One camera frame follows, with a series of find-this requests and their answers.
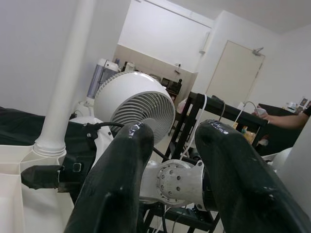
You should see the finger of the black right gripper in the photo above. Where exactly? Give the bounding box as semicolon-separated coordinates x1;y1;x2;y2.
20;165;64;191

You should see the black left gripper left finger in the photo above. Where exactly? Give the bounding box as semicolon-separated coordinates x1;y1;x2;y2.
64;122;155;233

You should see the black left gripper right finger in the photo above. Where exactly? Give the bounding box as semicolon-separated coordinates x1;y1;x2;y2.
194;119;311;233

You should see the white plastic table leg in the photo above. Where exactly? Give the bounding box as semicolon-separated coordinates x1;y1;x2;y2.
33;0;94;158

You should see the person hand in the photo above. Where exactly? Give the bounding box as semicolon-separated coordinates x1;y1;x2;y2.
253;108;271;121

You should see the black desk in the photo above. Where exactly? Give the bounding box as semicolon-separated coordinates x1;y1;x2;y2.
257;103;307;157

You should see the black table cloth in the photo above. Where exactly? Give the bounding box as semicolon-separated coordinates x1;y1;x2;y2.
0;106;82;147

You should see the white blue tall appliance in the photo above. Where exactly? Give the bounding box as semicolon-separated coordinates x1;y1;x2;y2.
86;58;120;102

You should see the white electric fan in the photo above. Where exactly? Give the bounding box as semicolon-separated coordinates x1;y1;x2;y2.
93;71;176;147

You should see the beige room door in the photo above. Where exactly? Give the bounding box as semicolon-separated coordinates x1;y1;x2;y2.
206;40;266;104

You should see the dark shelf unit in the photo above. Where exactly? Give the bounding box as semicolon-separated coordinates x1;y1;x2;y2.
150;72;183;102

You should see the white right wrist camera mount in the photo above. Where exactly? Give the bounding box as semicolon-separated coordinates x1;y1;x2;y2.
69;117;117;173

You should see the thin grey cable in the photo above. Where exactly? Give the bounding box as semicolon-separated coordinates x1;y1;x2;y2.
218;99;226;122

